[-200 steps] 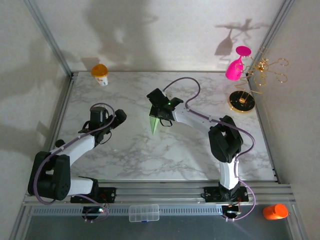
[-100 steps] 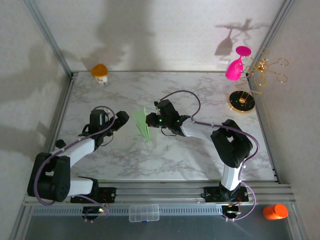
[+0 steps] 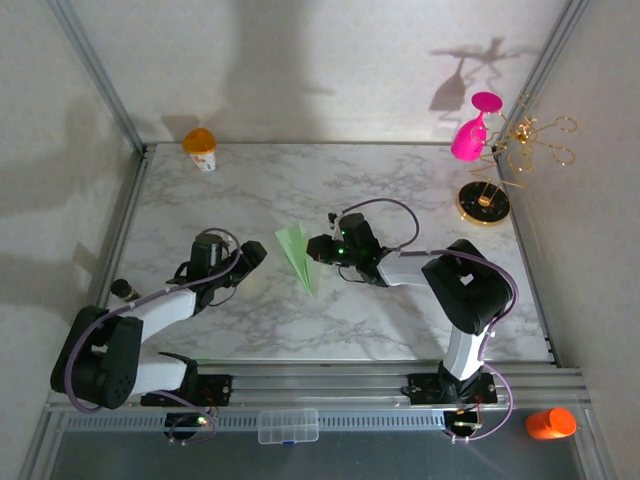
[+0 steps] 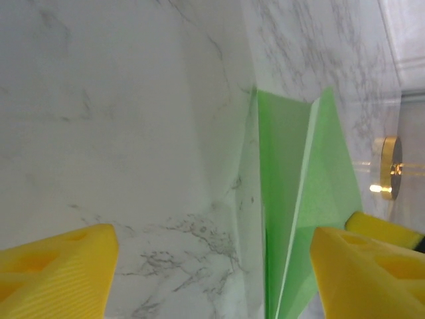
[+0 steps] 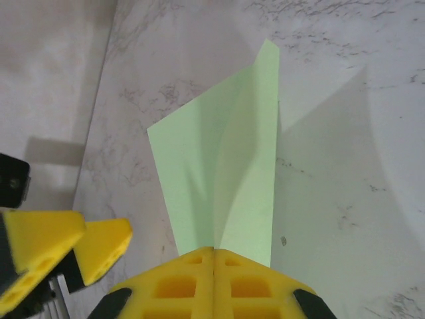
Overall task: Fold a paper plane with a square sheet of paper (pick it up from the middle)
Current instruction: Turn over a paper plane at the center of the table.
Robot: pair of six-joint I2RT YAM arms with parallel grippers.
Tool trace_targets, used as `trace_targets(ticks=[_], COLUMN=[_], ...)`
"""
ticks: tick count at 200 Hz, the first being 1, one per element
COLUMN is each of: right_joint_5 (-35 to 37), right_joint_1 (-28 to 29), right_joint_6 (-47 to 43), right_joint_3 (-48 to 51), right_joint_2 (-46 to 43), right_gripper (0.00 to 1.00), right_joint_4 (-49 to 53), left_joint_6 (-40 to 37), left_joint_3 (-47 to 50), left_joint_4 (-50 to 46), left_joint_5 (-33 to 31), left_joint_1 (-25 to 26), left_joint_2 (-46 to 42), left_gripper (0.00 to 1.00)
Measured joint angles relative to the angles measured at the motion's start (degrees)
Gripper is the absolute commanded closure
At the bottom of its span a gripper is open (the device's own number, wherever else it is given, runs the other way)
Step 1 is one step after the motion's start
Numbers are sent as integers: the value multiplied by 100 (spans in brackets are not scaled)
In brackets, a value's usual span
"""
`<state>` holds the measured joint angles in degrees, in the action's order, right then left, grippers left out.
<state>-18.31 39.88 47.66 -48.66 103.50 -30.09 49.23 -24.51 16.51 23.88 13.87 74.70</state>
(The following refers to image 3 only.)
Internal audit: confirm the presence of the wide aluminium mounting rail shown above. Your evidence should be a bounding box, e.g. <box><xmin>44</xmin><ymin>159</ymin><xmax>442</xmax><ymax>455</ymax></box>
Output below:
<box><xmin>44</xmin><ymin>360</ymin><xmax>589</xmax><ymax>415</ymax></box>

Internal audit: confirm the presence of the white cup with orange lid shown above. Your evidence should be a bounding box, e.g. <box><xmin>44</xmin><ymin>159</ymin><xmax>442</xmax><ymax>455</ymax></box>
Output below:
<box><xmin>181</xmin><ymin>127</ymin><xmax>218</xmax><ymax>172</ymax></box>

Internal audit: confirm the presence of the aluminium side rail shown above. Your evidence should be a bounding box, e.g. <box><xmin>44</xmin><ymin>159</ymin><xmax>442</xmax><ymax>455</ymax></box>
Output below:
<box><xmin>74</xmin><ymin>144</ymin><xmax>154</xmax><ymax>369</ymax></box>
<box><xmin>492</xmin><ymin>147</ymin><xmax>564</xmax><ymax>369</ymax></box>

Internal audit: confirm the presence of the green paper sheet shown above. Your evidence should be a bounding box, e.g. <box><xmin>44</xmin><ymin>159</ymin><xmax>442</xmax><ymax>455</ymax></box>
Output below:
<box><xmin>273</xmin><ymin>222</ymin><xmax>321</xmax><ymax>297</ymax></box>

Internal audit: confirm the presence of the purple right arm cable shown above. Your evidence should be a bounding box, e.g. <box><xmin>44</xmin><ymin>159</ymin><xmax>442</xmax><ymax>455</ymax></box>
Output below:
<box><xmin>334</xmin><ymin>197</ymin><xmax>521</xmax><ymax>444</ymax></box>

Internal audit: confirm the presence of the aluminium frame post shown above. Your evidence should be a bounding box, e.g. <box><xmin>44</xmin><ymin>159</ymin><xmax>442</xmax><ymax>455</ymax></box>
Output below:
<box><xmin>45</xmin><ymin>0</ymin><xmax>147</xmax><ymax>154</ymax></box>
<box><xmin>492</xmin><ymin>0</ymin><xmax>592</xmax><ymax>154</ymax></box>

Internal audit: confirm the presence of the pink wine glass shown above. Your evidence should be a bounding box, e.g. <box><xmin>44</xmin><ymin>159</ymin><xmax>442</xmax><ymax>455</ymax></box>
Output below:
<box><xmin>450</xmin><ymin>91</ymin><xmax>505</xmax><ymax>163</ymax></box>

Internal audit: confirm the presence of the gold wire glass rack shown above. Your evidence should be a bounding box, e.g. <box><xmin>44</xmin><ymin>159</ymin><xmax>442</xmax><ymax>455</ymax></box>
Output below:
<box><xmin>454</xmin><ymin>92</ymin><xmax>580</xmax><ymax>227</ymax></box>

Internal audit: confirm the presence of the small dark bottle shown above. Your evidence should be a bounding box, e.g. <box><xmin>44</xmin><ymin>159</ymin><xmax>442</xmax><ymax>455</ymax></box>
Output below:
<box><xmin>109</xmin><ymin>278</ymin><xmax>141</xmax><ymax>304</ymax></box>

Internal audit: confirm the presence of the black control board with LED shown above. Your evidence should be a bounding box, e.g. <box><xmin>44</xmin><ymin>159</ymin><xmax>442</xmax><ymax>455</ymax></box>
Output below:
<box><xmin>163</xmin><ymin>412</ymin><xmax>221</xmax><ymax>446</ymax></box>
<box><xmin>443</xmin><ymin>407</ymin><xmax>485</xmax><ymax>445</ymax></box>

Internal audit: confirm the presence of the orange plastic cup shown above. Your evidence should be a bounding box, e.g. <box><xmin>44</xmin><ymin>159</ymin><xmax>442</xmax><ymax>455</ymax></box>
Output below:
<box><xmin>524</xmin><ymin>407</ymin><xmax>578</xmax><ymax>442</ymax></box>

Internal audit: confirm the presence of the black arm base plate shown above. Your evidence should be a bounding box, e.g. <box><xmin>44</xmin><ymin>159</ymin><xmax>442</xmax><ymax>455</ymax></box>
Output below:
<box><xmin>140</xmin><ymin>372</ymin><xmax>234</xmax><ymax>407</ymax></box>
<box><xmin>401</xmin><ymin>372</ymin><xmax>499</xmax><ymax>405</ymax></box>

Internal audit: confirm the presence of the slotted grey cable duct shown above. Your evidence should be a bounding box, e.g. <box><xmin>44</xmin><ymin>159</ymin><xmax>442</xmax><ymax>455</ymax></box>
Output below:
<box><xmin>62</xmin><ymin>410</ymin><xmax>447</xmax><ymax>434</ymax></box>

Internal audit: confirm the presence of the clear plastic organizer box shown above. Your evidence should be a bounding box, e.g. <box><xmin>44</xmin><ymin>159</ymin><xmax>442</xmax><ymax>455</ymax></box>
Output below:
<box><xmin>257</xmin><ymin>408</ymin><xmax>320</xmax><ymax>446</ymax></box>

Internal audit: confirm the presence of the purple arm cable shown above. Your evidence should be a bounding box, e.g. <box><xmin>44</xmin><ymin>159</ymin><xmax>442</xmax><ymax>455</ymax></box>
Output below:
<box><xmin>334</xmin><ymin>197</ymin><xmax>521</xmax><ymax>444</ymax></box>
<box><xmin>63</xmin><ymin>227</ymin><xmax>244</xmax><ymax>447</ymax></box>

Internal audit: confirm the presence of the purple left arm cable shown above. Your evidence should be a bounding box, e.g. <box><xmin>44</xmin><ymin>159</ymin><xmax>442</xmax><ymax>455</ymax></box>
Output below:
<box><xmin>63</xmin><ymin>227</ymin><xmax>244</xmax><ymax>447</ymax></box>

